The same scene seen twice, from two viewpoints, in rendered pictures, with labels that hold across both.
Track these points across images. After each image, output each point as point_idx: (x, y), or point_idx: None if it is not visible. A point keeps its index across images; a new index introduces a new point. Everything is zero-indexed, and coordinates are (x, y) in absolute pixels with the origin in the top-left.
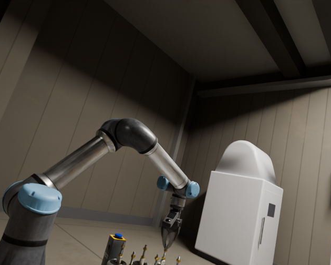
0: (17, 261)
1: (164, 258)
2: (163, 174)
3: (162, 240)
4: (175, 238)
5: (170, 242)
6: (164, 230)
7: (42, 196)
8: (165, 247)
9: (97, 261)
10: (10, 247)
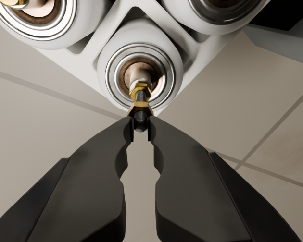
0: None
1: (133, 86)
2: None
3: (183, 132)
4: (45, 177)
5: (103, 139)
6: (222, 223)
7: None
8: (141, 116)
9: None
10: None
